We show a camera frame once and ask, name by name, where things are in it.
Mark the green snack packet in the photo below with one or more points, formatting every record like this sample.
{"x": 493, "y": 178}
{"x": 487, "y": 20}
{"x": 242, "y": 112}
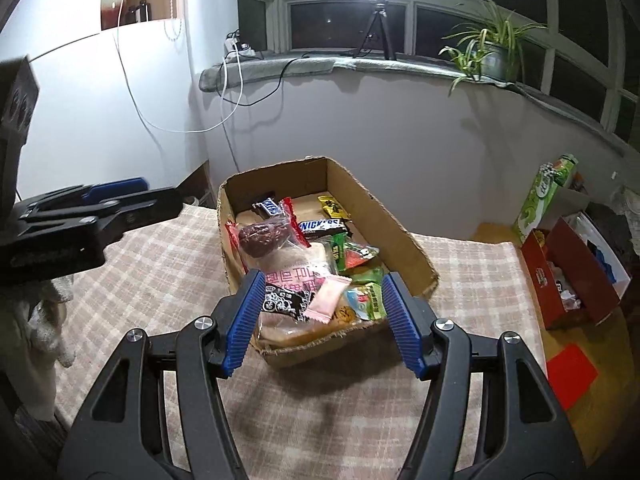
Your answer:
{"x": 376, "y": 305}

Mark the white towel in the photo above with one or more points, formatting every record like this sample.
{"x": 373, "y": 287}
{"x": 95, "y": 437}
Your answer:
{"x": 40, "y": 340}

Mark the brown chocolate bar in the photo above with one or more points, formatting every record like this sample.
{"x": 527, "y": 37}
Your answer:
{"x": 322, "y": 226}
{"x": 265, "y": 206}

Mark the red paper sheet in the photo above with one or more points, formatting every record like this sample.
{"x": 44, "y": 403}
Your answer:
{"x": 570, "y": 375}

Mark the black tripod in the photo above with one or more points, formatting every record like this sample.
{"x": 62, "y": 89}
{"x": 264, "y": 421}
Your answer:
{"x": 378, "y": 15}

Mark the dark bottles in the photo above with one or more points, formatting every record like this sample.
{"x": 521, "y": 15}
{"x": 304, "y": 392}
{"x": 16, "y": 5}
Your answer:
{"x": 142, "y": 12}

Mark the black-white printed bread packet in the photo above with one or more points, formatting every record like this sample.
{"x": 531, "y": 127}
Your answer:
{"x": 280, "y": 302}

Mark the red cardboard box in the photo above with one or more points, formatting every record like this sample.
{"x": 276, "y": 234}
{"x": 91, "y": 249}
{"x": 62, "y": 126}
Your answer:
{"x": 537, "y": 270}
{"x": 575, "y": 260}

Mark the grey windowsill cloth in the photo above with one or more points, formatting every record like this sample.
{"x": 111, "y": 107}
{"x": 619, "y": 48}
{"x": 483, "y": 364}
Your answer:
{"x": 260, "y": 70}

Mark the small pink packet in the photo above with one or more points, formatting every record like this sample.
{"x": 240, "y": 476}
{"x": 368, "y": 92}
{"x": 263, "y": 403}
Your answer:
{"x": 327, "y": 299}

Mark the green-red striped packet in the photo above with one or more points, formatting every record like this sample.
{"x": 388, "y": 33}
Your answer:
{"x": 350, "y": 255}

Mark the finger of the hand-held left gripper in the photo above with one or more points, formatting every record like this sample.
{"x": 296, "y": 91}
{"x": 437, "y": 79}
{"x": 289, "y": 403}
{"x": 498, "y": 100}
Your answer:
{"x": 117, "y": 187}
{"x": 145, "y": 207}

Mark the white power strip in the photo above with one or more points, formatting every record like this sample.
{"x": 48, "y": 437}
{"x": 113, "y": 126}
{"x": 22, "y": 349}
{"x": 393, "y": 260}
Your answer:
{"x": 242, "y": 50}

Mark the potted spider plant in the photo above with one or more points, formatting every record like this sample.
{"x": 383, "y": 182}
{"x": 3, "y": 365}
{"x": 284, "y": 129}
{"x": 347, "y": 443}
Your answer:
{"x": 495, "y": 62}

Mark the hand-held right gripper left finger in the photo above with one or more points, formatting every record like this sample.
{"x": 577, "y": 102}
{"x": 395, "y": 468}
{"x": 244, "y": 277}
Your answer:
{"x": 245, "y": 325}

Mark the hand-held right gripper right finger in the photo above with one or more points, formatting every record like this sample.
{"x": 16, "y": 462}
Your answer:
{"x": 402, "y": 325}

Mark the white window frame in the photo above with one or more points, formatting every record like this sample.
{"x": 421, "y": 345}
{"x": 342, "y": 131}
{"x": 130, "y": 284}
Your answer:
{"x": 552, "y": 35}

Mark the pink printed bread packet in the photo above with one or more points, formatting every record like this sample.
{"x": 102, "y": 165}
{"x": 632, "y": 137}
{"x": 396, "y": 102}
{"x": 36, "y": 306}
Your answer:
{"x": 290, "y": 277}

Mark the clear red-edged candy packet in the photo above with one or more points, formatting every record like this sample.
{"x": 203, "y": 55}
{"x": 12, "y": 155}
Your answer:
{"x": 262, "y": 237}

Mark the green candy packet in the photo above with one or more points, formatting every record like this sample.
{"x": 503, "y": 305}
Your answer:
{"x": 370, "y": 276}

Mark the yellow candy packet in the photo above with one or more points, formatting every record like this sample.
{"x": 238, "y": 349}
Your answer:
{"x": 331, "y": 206}

